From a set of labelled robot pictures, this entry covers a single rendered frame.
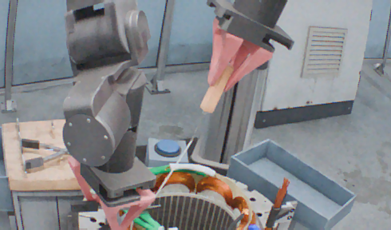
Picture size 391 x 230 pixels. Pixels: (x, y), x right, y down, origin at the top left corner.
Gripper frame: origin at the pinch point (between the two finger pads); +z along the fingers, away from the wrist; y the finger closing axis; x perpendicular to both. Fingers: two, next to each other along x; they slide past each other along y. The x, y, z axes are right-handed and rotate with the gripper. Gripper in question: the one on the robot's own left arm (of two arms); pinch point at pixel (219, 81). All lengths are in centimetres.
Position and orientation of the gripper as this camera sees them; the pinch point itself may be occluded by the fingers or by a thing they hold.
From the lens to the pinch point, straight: 72.0
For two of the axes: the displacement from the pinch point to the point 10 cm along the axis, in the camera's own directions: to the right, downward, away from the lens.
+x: -1.9, -4.3, 8.8
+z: -4.4, 8.4, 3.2
